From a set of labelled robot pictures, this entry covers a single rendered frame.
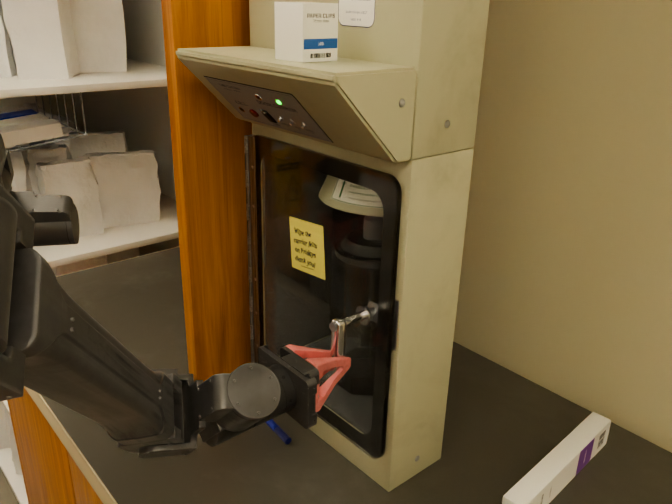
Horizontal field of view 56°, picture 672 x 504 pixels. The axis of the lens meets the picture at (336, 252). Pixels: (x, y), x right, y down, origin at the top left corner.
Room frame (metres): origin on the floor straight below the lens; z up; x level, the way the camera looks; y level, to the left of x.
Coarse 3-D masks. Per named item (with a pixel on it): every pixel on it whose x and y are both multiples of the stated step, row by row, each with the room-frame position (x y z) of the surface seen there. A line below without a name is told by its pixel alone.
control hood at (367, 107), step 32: (192, 64) 0.83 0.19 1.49; (224, 64) 0.76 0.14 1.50; (256, 64) 0.71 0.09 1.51; (288, 64) 0.68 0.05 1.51; (320, 64) 0.69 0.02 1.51; (352, 64) 0.70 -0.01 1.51; (384, 64) 0.71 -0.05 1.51; (320, 96) 0.65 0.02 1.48; (352, 96) 0.62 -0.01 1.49; (384, 96) 0.65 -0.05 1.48; (352, 128) 0.67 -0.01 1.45; (384, 128) 0.65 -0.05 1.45
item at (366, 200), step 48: (288, 144) 0.84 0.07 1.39; (288, 192) 0.84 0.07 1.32; (336, 192) 0.76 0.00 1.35; (384, 192) 0.70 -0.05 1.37; (288, 240) 0.84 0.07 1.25; (336, 240) 0.76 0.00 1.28; (384, 240) 0.69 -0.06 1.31; (288, 288) 0.84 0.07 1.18; (336, 288) 0.76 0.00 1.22; (384, 288) 0.69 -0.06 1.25; (288, 336) 0.84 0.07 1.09; (384, 336) 0.69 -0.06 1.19; (336, 384) 0.75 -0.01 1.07; (384, 384) 0.68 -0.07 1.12; (384, 432) 0.68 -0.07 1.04
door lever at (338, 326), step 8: (360, 312) 0.71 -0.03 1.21; (368, 312) 0.71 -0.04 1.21; (336, 320) 0.69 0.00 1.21; (344, 320) 0.69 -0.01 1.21; (352, 320) 0.70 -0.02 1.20; (360, 320) 0.70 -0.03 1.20; (368, 320) 0.70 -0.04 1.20; (336, 328) 0.68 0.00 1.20; (344, 328) 0.68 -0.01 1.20; (336, 336) 0.68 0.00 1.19; (344, 336) 0.68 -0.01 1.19; (336, 344) 0.68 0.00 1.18; (344, 344) 0.68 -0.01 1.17; (336, 352) 0.68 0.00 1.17; (344, 352) 0.68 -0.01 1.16; (336, 368) 0.68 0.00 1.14; (344, 376) 0.69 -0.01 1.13
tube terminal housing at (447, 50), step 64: (256, 0) 0.91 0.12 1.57; (320, 0) 0.81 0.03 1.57; (384, 0) 0.73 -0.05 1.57; (448, 0) 0.71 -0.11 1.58; (448, 64) 0.72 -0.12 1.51; (256, 128) 0.92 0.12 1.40; (448, 128) 0.72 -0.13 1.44; (448, 192) 0.73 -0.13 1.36; (448, 256) 0.74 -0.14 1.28; (448, 320) 0.75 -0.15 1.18; (448, 384) 0.76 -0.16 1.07
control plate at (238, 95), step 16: (208, 80) 0.84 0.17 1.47; (224, 80) 0.80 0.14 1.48; (224, 96) 0.85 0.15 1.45; (240, 96) 0.81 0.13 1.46; (272, 96) 0.74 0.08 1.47; (288, 96) 0.71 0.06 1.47; (240, 112) 0.87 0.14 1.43; (272, 112) 0.78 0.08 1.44; (288, 112) 0.75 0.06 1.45; (304, 112) 0.71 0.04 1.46; (288, 128) 0.79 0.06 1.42; (304, 128) 0.76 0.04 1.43; (320, 128) 0.72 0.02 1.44
